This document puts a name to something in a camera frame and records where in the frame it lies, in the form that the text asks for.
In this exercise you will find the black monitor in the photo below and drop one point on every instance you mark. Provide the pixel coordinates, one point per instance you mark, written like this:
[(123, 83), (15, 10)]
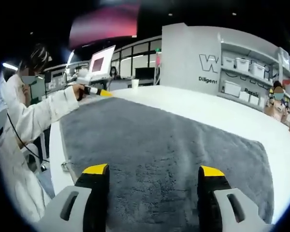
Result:
[(145, 73)]

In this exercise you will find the person's left hand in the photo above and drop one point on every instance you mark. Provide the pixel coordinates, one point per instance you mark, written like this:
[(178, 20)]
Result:
[(76, 90)]

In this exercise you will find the white projection screen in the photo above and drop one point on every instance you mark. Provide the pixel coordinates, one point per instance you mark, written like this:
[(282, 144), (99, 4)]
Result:
[(110, 52)]

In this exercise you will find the person's head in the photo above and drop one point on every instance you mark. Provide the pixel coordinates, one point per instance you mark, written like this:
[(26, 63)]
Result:
[(38, 58)]

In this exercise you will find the person in white coat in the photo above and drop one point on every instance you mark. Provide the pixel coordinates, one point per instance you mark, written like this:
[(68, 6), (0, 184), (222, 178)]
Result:
[(14, 125)]

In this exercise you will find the pink cloth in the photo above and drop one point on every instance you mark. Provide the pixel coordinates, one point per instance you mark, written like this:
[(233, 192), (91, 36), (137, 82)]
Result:
[(158, 61)]

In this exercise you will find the grey fluffy towel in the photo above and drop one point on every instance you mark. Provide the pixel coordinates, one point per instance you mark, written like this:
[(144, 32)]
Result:
[(159, 157)]

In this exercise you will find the person's legs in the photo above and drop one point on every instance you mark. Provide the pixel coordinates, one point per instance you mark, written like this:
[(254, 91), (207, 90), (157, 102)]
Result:
[(46, 183)]

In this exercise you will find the ceiling light strip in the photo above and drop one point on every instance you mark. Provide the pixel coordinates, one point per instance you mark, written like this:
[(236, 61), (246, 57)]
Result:
[(70, 60), (10, 66)]

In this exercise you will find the white paper cup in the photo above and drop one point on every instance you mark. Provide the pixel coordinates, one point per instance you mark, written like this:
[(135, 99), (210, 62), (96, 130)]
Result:
[(135, 83)]

